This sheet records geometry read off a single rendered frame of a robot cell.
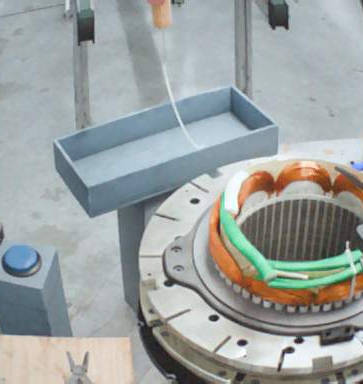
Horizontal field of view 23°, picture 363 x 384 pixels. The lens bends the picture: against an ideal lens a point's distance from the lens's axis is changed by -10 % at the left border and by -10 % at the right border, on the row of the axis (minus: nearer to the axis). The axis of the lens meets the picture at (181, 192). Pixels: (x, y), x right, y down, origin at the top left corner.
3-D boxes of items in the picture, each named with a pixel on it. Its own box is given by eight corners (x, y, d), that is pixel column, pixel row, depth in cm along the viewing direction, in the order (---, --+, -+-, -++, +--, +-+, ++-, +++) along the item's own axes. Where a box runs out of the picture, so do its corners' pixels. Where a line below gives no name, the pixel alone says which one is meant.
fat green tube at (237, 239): (276, 289, 77) (278, 273, 76) (230, 294, 77) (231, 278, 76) (254, 184, 89) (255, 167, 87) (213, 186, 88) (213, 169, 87)
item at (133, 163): (228, 253, 135) (231, 83, 118) (266, 296, 128) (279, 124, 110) (74, 308, 126) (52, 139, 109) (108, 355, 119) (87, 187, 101)
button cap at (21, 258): (41, 252, 97) (40, 245, 96) (32, 276, 94) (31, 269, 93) (10, 246, 98) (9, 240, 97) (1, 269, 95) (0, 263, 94)
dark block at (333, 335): (319, 335, 78) (321, 326, 78) (351, 330, 79) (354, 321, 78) (320, 345, 77) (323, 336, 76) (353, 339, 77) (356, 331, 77)
